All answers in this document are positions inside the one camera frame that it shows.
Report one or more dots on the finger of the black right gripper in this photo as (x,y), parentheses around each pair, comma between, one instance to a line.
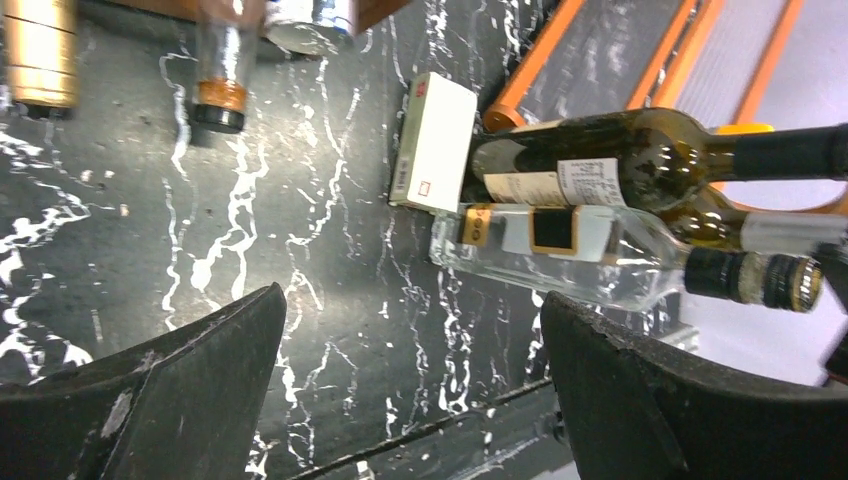
(833,262)

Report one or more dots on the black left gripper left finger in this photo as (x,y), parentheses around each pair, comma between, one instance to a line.
(184,405)

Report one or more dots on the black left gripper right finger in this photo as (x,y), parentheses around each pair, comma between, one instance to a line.
(637,408)

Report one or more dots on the dark labelled wine bottle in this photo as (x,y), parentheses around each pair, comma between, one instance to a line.
(710,220)

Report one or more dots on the clear whisky bottle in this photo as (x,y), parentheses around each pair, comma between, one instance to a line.
(615,257)

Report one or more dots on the dark green wine bottle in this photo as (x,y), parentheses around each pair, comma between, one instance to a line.
(654,159)

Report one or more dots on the orange wooden display rack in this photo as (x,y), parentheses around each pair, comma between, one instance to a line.
(781,63)

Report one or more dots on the clear labelled lower bottle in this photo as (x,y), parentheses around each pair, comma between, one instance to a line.
(310,27)

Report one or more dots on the gold capped bottle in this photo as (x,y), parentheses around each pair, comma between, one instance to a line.
(41,62)

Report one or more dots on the brown wooden wine rack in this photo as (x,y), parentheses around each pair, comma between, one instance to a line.
(351,16)

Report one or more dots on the yellow block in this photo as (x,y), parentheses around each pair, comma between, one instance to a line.
(742,129)

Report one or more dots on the white red small box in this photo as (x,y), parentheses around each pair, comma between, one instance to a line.
(434,145)

